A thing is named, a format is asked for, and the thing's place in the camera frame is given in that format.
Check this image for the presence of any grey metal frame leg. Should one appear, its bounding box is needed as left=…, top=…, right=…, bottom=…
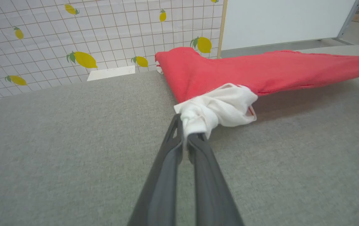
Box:
left=336, top=0, right=359, bottom=40

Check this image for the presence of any red and white garment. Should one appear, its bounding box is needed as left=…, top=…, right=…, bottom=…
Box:
left=155, top=47, right=359, bottom=139

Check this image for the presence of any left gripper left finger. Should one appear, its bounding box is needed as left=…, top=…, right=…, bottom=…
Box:
left=128, top=113, right=185, bottom=226

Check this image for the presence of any white rectangular block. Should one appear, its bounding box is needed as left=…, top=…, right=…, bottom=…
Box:
left=87, top=65, right=136, bottom=82

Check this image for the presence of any wooden post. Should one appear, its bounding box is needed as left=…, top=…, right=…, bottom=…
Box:
left=216, top=0, right=229, bottom=59

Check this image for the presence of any lemon print tiled backdrop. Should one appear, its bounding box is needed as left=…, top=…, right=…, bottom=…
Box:
left=0, top=0, right=224, bottom=103

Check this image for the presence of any white board panel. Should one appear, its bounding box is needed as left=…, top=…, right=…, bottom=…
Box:
left=221, top=0, right=357, bottom=51

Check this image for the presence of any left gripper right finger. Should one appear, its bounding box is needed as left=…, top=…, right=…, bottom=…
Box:
left=187, top=132, right=244, bottom=226

